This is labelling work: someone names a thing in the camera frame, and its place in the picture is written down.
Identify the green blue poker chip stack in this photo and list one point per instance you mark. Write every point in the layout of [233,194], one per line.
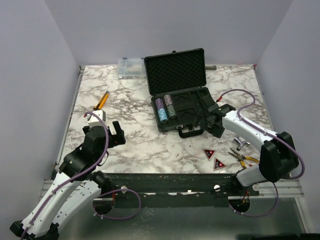
[171,111]

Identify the clear plastic organizer box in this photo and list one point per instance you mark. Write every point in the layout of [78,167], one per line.
[128,68]

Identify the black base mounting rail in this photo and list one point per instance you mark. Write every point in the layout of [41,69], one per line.
[174,190]

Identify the black poker set case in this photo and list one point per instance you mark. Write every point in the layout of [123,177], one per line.
[182,75]

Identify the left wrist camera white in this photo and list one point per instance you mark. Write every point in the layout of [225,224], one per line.
[94,120]

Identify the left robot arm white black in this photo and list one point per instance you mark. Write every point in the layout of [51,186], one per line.
[76,184]

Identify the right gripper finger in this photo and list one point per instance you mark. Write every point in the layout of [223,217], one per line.
[201,109]
[200,121]

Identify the triangular red black card box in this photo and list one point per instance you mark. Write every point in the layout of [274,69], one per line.
[209,153]
[218,164]

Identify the purple poker chip stack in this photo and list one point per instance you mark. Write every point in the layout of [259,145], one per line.
[159,103]

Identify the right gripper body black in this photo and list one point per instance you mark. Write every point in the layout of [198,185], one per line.
[215,130]

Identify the yellow handled pliers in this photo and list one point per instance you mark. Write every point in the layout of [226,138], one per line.
[241,158]

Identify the dark metal cylinder rod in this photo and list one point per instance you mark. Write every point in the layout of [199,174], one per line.
[211,67]

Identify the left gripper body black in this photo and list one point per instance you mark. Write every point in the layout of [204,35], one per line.
[110,143]

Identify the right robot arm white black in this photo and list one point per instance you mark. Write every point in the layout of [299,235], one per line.
[277,158]

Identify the light blue poker chip stack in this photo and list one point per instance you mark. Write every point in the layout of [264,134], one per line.
[162,115]

